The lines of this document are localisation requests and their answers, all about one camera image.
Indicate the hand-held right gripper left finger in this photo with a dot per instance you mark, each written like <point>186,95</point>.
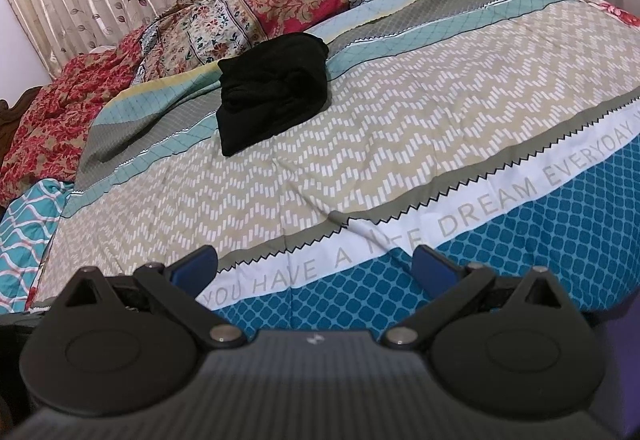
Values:
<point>192,266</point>

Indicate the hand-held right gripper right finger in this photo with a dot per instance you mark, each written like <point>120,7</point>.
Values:
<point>434,266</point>

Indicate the black pants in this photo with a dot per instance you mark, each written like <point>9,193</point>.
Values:
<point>272,90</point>

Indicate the patterned bed sheet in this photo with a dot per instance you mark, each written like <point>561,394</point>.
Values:
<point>425,110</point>

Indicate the teal wave-pattern cloth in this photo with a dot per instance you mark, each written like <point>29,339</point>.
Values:
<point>25,240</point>

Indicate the purple cloth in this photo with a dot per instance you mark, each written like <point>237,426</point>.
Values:
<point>622,350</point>

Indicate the wooden headboard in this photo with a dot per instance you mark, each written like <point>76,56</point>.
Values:
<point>20,103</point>

